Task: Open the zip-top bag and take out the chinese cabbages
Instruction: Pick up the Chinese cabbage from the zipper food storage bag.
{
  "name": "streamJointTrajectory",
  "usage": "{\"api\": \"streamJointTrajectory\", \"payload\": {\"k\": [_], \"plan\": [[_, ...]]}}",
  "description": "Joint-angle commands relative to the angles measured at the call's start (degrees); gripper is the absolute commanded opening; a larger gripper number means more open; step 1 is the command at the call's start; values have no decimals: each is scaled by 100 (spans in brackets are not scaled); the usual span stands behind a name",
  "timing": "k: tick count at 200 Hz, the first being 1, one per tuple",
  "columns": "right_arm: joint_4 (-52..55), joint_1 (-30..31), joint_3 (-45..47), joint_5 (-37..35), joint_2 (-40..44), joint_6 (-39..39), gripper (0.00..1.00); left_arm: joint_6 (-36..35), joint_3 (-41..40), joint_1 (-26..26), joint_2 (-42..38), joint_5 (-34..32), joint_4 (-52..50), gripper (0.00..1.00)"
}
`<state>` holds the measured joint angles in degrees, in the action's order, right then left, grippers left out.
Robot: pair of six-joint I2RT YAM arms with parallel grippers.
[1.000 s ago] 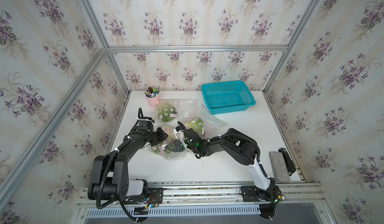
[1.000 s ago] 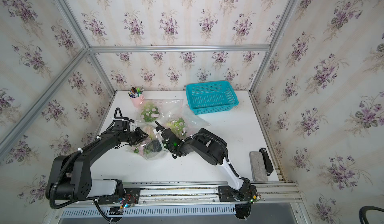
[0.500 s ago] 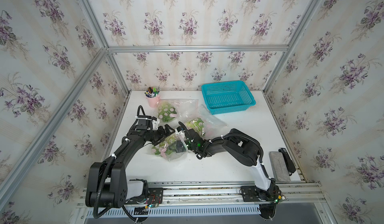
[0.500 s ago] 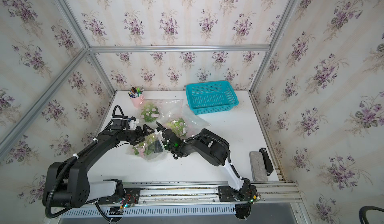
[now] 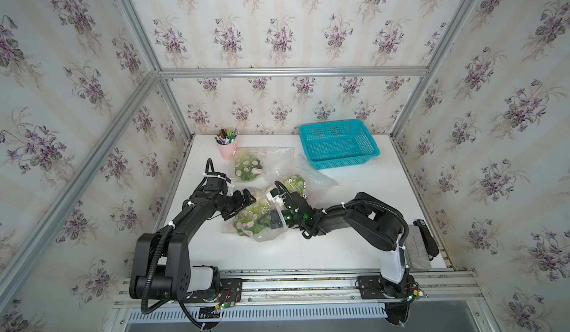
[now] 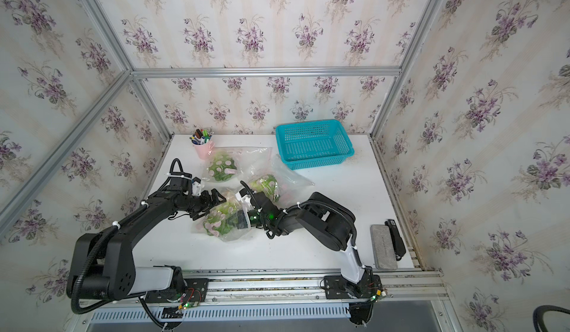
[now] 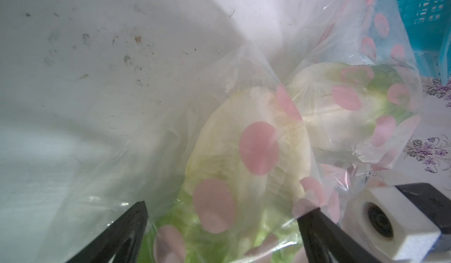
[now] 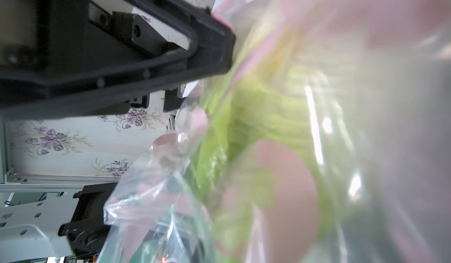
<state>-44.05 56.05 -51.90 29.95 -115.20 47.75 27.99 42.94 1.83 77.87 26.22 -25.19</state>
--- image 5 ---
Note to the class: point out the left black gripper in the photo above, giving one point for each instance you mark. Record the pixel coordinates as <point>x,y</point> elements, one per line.
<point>238,203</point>

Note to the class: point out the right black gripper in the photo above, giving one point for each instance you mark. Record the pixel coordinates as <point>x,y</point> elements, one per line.
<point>274,219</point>

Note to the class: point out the chinese cabbage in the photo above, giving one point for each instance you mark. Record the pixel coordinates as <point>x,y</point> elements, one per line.
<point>296,183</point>
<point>255,220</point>
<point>247,166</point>

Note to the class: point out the zip-top bag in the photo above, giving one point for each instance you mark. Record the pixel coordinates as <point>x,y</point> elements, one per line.
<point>318,184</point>
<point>271,235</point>
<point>269,156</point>

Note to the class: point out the teal plastic basket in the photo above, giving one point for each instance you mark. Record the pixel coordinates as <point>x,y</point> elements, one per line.
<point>333,144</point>

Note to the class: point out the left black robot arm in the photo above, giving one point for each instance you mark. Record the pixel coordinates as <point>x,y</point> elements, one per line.
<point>161,269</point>

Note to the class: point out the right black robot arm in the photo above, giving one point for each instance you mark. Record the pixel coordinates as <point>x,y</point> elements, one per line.
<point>378,223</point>

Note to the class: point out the pink pen cup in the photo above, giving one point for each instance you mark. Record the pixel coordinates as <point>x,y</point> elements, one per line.
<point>227,151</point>

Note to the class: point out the grey block with black device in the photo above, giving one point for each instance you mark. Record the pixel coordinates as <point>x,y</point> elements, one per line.
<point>421,246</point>

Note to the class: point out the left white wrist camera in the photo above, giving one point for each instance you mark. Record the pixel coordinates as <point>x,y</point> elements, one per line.
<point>223,185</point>

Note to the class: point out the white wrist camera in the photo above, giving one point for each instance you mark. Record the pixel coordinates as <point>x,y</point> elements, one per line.
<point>223,185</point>
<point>277,195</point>

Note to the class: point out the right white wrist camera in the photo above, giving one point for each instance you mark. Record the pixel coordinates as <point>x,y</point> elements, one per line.
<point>277,195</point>

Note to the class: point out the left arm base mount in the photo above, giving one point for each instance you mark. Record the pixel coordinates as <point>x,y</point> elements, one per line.
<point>224,292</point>

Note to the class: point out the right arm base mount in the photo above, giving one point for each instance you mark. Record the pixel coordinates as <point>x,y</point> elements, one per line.
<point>378,287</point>

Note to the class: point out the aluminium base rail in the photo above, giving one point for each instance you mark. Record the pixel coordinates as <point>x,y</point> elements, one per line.
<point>336,286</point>

